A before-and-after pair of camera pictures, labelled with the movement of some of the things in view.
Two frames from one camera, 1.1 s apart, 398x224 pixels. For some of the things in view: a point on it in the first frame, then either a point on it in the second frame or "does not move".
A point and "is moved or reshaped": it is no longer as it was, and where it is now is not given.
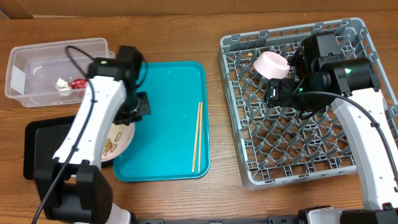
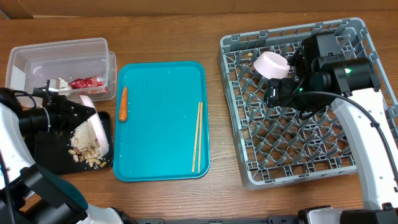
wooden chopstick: [194, 142] does not move
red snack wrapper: [78, 83] does not move
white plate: [119, 137] is moved or reshaped
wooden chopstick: [199, 136] does not move
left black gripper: [144, 109] -> [70, 121]
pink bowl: [272, 65] does not move
